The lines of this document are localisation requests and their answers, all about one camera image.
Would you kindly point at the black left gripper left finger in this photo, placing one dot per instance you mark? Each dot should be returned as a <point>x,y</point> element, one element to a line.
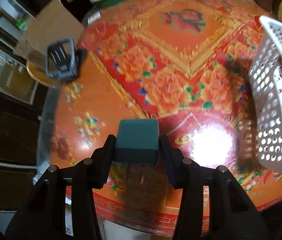
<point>42,215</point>

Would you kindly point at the brown cardboard box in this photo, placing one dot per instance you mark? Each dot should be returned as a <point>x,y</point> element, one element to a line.
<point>53,23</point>

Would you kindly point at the white perforated plastic basket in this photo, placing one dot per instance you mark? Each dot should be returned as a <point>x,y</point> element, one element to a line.
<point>265,77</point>

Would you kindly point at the teal charger plug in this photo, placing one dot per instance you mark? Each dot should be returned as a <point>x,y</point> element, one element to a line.
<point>137,142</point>

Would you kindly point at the red floral tablecloth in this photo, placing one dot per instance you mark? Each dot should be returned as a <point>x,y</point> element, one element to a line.
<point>183,63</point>

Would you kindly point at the round wooden stool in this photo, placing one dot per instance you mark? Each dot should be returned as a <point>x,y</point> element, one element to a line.
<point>39,76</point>

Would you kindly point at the grey black phone stand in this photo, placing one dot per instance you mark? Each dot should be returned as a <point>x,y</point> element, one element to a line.
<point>63,60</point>

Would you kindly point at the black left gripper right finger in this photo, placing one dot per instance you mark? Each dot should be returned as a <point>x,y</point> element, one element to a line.
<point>213,203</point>

